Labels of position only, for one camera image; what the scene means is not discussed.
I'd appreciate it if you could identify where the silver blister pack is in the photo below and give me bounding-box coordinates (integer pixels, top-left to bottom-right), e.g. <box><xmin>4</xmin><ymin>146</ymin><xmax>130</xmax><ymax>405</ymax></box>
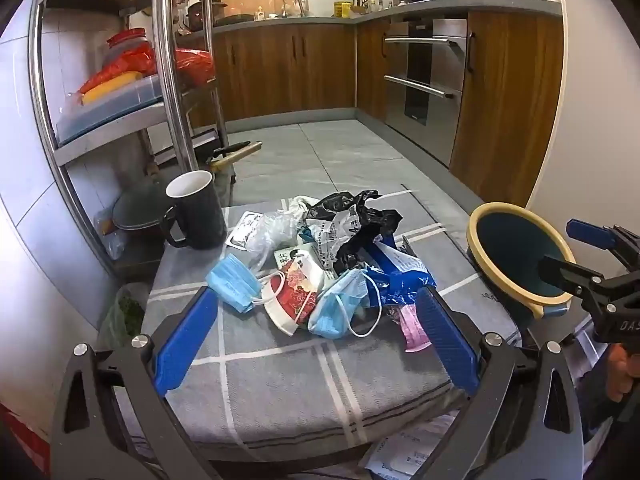
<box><xmin>226</xmin><ymin>210</ymin><xmax>263</xmax><ymax>251</ymax></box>

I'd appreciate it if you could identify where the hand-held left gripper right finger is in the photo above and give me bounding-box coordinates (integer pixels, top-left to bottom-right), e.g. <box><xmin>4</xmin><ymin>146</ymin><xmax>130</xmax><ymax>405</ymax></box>
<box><xmin>415</xmin><ymin>285</ymin><xmax>586</xmax><ymax>480</ymax></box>

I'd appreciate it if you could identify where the person's right hand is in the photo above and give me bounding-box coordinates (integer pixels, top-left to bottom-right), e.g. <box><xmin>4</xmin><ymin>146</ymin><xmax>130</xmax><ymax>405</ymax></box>
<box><xmin>605</xmin><ymin>344</ymin><xmax>640</xmax><ymax>403</ymax></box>

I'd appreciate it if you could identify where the wooden tall cabinet panel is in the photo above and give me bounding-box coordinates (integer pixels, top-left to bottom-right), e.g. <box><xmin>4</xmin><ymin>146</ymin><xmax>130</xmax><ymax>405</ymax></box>
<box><xmin>449</xmin><ymin>10</ymin><xmax>566</xmax><ymax>208</ymax></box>

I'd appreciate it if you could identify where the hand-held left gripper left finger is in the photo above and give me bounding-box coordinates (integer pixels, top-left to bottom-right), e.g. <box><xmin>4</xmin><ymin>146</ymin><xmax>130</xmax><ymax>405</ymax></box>
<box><xmin>50</xmin><ymin>285</ymin><xmax>221</xmax><ymax>480</ymax></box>

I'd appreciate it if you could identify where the teal bin with yellow rim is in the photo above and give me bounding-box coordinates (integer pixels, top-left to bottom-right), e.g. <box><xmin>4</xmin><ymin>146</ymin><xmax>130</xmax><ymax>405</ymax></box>
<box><xmin>466</xmin><ymin>202</ymin><xmax>577</xmax><ymax>333</ymax></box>

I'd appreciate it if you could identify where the wooden base cabinet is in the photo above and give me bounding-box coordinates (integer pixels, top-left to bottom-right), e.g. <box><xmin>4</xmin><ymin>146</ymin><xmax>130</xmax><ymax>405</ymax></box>
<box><xmin>210</xmin><ymin>22</ymin><xmax>388</xmax><ymax>123</ymax></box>

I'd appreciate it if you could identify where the yellow packet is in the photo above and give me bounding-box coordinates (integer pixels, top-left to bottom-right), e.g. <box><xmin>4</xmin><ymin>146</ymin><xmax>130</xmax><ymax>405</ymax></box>
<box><xmin>80</xmin><ymin>71</ymin><xmax>146</xmax><ymax>106</ymax></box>

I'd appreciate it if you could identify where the grey plaid mat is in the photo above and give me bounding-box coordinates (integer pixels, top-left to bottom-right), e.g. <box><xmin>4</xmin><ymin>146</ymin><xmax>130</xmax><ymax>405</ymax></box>
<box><xmin>141</xmin><ymin>195</ymin><xmax>523</xmax><ymax>448</ymax></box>

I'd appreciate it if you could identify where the blue face mask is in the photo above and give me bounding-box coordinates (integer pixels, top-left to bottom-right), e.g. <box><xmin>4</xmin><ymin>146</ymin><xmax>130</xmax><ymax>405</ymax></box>
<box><xmin>206</xmin><ymin>253</ymin><xmax>263</xmax><ymax>314</ymax></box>
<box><xmin>307</xmin><ymin>267</ymin><xmax>383</xmax><ymax>339</ymax></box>

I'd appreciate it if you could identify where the white plastic bag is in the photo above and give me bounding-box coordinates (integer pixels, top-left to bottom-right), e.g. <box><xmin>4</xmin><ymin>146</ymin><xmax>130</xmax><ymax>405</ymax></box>
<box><xmin>247</xmin><ymin>195</ymin><xmax>313</xmax><ymax>266</ymax></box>

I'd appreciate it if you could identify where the black plastic bag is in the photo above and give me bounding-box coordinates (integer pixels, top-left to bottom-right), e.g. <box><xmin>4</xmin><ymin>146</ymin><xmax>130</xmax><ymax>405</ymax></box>
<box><xmin>306</xmin><ymin>190</ymin><xmax>403</xmax><ymax>276</ymax></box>

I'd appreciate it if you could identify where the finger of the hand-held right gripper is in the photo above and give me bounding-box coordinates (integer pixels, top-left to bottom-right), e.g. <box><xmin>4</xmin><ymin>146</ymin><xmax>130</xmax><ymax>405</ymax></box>
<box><xmin>566</xmin><ymin>219</ymin><xmax>640</xmax><ymax>267</ymax></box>
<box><xmin>537</xmin><ymin>255</ymin><xmax>608</xmax><ymax>306</ymax></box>

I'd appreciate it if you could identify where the green and white carton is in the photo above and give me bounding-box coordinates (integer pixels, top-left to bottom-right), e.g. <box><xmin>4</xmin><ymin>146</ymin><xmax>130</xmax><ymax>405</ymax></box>
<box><xmin>274</xmin><ymin>246</ymin><xmax>313</xmax><ymax>272</ymax></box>

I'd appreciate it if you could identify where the red and white paper cup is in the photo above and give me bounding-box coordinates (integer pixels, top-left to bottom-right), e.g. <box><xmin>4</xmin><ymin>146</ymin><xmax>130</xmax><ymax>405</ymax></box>
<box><xmin>261</xmin><ymin>255</ymin><xmax>326</xmax><ymax>337</ymax></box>

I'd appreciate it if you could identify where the blue plastic packet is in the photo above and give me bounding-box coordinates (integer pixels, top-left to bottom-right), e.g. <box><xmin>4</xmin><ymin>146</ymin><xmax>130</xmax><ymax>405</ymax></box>
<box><xmin>362</xmin><ymin>240</ymin><xmax>438</xmax><ymax>308</ymax></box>

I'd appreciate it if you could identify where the black mug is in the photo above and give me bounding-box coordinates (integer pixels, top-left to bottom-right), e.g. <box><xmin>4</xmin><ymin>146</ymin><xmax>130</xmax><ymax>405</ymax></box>
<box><xmin>161</xmin><ymin>170</ymin><xmax>228</xmax><ymax>251</ymax></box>

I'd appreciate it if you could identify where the clear plastic storage box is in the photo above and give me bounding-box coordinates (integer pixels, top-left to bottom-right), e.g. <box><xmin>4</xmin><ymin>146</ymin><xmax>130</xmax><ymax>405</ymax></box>
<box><xmin>54</xmin><ymin>75</ymin><xmax>166</xmax><ymax>146</ymax></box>

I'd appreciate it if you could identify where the jar with red lid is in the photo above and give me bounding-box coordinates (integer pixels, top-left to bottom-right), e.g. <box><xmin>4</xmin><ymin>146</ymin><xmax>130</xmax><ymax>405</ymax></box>
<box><xmin>105</xmin><ymin>30</ymin><xmax>151</xmax><ymax>61</ymax></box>

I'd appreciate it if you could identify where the printed paper sheet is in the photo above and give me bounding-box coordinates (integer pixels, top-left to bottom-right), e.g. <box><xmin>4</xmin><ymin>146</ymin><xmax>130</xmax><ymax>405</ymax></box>
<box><xmin>365</xmin><ymin>410</ymin><xmax>446</xmax><ymax>480</ymax></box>

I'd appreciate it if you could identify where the pink wrapper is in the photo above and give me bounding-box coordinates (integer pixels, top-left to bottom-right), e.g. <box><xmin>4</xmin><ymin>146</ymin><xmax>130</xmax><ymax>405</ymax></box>
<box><xmin>400</xmin><ymin>305</ymin><xmax>432</xmax><ymax>353</ymax></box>

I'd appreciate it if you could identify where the steel built-in oven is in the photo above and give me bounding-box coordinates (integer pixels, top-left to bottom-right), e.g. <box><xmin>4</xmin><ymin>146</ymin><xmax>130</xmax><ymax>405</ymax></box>
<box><xmin>382</xmin><ymin>19</ymin><xmax>468</xmax><ymax>168</ymax></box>

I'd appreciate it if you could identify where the steel shelf rack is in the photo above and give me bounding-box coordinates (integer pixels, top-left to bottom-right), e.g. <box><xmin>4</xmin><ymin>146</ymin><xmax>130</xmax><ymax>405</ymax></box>
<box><xmin>27</xmin><ymin>0</ymin><xmax>231</xmax><ymax>271</ymax></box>

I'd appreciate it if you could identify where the dark clay pot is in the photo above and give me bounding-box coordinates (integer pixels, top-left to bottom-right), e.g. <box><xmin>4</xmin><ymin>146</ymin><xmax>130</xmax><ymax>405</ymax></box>
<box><xmin>185</xmin><ymin>0</ymin><xmax>228</xmax><ymax>31</ymax></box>

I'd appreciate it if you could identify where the red plastic bag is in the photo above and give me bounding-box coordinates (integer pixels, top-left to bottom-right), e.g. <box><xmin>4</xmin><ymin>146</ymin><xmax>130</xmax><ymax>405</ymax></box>
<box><xmin>172</xmin><ymin>47</ymin><xmax>216</xmax><ymax>86</ymax></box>
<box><xmin>80</xmin><ymin>42</ymin><xmax>161</xmax><ymax>93</ymax></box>

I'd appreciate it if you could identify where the bag of green vegetables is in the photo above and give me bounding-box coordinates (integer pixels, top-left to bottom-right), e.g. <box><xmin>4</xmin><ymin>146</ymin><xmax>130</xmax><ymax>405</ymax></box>
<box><xmin>100</xmin><ymin>282</ymin><xmax>151</xmax><ymax>351</ymax></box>

